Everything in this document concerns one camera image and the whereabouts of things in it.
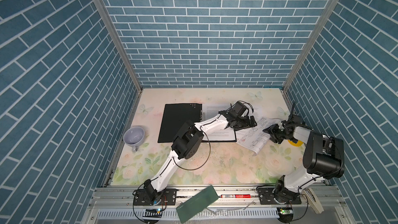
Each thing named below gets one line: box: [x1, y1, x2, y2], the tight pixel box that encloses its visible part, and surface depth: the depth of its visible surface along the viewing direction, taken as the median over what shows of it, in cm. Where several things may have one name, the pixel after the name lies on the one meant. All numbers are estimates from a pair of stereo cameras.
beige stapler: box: [303, 187, 325, 215], surface depth 72 cm
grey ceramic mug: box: [123, 126, 145, 153], surface depth 91 cm
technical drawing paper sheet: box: [236, 116, 282, 156], surface depth 95 cm
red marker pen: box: [218, 193, 260, 199], surface depth 75 cm
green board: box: [176, 185, 220, 224], surface depth 72 cm
